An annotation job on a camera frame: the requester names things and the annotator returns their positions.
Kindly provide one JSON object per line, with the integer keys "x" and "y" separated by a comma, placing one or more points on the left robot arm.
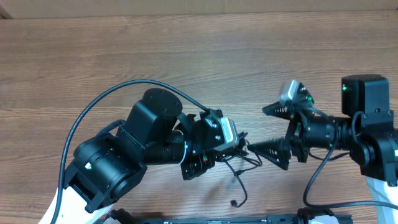
{"x": 156, "y": 132}

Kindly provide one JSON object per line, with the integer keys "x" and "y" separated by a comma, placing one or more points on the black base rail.
{"x": 224, "y": 220}

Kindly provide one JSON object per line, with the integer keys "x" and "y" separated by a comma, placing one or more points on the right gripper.
{"x": 295, "y": 140}

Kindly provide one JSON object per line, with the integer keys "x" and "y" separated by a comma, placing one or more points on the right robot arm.
{"x": 366, "y": 133}

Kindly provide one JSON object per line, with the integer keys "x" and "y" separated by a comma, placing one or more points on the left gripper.
{"x": 199, "y": 163}

